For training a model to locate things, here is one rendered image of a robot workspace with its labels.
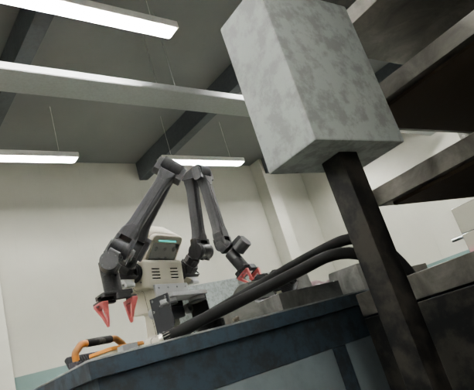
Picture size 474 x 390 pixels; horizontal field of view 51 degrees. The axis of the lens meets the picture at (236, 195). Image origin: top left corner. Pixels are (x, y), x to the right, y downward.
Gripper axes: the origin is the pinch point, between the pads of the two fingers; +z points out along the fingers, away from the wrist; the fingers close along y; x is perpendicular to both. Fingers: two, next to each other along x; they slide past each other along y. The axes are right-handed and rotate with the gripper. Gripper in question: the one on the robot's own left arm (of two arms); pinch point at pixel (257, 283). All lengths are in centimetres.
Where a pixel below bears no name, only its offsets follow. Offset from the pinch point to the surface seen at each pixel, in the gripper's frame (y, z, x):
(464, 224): -23, 49, -75
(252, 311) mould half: -55, 25, -16
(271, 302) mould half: -59, 29, -24
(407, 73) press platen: -66, 20, -98
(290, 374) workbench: -77, 51, -23
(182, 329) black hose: -94, 28, -17
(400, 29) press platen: -45, 0, -110
